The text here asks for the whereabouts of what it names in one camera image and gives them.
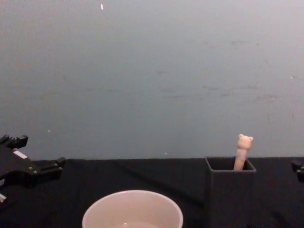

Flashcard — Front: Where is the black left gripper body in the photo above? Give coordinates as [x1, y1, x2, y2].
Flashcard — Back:
[0, 144, 40, 188]

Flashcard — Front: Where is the cream bear-topped stick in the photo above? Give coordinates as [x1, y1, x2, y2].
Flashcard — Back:
[233, 133, 254, 171]

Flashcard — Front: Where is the black square holder box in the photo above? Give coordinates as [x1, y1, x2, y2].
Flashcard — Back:
[204, 156, 257, 228]

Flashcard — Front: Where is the black table cloth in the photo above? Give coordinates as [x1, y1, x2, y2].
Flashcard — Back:
[0, 156, 304, 228]

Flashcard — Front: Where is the white round bowl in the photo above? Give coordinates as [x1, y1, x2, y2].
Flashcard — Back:
[82, 190, 184, 228]

